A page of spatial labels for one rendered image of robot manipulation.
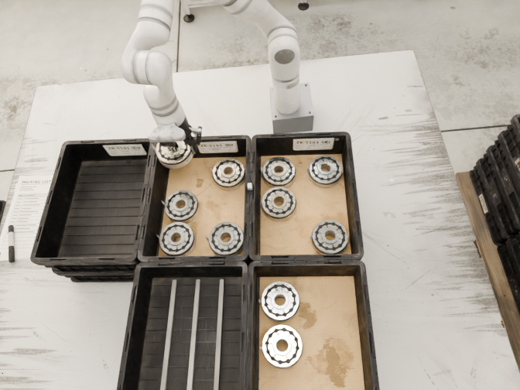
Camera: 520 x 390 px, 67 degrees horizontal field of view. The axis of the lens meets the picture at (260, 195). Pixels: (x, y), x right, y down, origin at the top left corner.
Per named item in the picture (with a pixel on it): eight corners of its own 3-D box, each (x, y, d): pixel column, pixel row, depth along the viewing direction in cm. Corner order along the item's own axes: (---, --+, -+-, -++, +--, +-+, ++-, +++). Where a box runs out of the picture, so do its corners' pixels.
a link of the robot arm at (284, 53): (300, 43, 109) (301, 83, 125) (297, 18, 113) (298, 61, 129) (267, 47, 110) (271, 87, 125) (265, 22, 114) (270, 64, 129)
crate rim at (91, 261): (66, 145, 126) (63, 140, 124) (157, 141, 124) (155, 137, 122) (33, 265, 108) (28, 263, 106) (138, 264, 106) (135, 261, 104)
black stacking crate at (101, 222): (81, 161, 134) (64, 141, 124) (165, 158, 132) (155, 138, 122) (53, 274, 116) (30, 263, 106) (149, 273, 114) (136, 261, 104)
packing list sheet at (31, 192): (15, 176, 146) (14, 176, 146) (75, 171, 146) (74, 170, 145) (-7, 261, 132) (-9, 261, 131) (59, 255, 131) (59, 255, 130)
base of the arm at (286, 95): (272, 96, 144) (268, 63, 128) (297, 90, 143) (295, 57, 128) (277, 116, 140) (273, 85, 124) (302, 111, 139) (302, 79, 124)
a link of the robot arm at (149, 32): (128, 87, 86) (138, 29, 88) (165, 91, 85) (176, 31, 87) (112, 74, 80) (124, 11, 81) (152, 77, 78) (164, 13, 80)
